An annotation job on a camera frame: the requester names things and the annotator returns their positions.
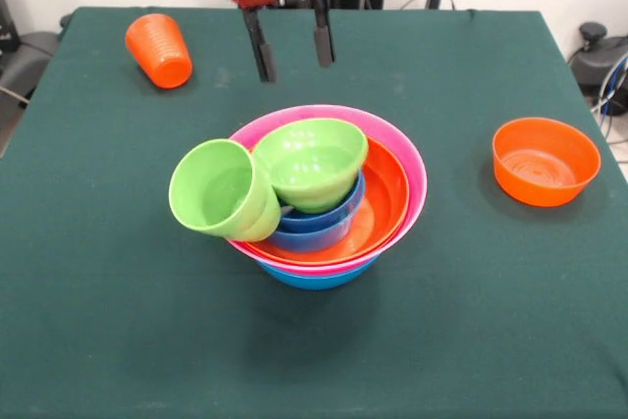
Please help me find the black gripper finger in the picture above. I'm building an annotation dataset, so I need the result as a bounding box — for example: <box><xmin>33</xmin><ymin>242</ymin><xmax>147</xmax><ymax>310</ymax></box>
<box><xmin>239</xmin><ymin>6</ymin><xmax>279</xmax><ymax>84</ymax></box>
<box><xmin>311</xmin><ymin>0</ymin><xmax>339</xmax><ymax>69</ymax></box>

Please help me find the orange cup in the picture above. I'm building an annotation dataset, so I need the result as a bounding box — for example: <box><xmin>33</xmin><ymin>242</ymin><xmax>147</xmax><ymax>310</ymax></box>
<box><xmin>125</xmin><ymin>13</ymin><xmax>194</xmax><ymax>90</ymax></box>

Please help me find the small green bowl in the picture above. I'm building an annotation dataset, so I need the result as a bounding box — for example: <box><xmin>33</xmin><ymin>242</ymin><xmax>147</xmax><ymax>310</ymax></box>
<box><xmin>252</xmin><ymin>119</ymin><xmax>370</xmax><ymax>215</ymax></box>

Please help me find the green cup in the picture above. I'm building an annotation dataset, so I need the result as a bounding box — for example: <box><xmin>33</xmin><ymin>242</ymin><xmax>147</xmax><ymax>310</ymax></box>
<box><xmin>168</xmin><ymin>139</ymin><xmax>283</xmax><ymax>242</ymax></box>

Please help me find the small dark blue bowl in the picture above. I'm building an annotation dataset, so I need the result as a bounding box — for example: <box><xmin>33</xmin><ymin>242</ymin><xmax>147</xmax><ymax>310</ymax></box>
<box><xmin>278</xmin><ymin>171</ymin><xmax>367</xmax><ymax>235</ymax></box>

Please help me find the small light blue bowl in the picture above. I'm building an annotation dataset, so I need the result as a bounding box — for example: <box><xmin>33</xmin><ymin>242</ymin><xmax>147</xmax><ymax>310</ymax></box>
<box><xmin>267</xmin><ymin>202</ymin><xmax>364</xmax><ymax>254</ymax></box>

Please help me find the large pink bowl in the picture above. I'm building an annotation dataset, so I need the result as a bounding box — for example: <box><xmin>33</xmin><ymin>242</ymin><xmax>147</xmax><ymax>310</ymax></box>
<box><xmin>225</xmin><ymin>104</ymin><xmax>429</xmax><ymax>279</ymax></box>

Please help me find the large orange bowl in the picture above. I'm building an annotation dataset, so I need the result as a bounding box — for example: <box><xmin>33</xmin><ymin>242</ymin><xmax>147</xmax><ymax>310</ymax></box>
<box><xmin>242</xmin><ymin>136</ymin><xmax>411</xmax><ymax>266</ymax></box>

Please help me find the grey wheeled base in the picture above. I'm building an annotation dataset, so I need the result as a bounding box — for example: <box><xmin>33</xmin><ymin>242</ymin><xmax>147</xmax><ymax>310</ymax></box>
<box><xmin>567</xmin><ymin>21</ymin><xmax>628</xmax><ymax>99</ymax></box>
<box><xmin>0</xmin><ymin>30</ymin><xmax>63</xmax><ymax>96</ymax></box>

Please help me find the large blue bowl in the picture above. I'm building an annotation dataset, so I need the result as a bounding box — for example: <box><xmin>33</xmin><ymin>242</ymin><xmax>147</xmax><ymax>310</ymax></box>
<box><xmin>257</xmin><ymin>259</ymin><xmax>379</xmax><ymax>291</ymax></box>

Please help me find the black equipment box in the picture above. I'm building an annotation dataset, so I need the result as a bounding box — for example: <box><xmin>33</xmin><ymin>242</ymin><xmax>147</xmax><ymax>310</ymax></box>
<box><xmin>0</xmin><ymin>0</ymin><xmax>21</xmax><ymax>55</ymax></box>

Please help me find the small orange bowl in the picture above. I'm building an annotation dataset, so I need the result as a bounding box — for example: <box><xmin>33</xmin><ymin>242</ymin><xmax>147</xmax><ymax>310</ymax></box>
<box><xmin>492</xmin><ymin>117</ymin><xmax>602</xmax><ymax>208</ymax></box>

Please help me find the dark green tablecloth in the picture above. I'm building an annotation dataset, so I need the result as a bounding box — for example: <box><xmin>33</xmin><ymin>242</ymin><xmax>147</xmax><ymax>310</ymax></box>
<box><xmin>0</xmin><ymin>6</ymin><xmax>628</xmax><ymax>419</ymax></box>

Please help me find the tangled cable bundle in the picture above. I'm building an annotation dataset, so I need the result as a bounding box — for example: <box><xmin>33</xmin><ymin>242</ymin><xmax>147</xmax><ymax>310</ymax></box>
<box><xmin>590</xmin><ymin>56</ymin><xmax>628</xmax><ymax>145</ymax></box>

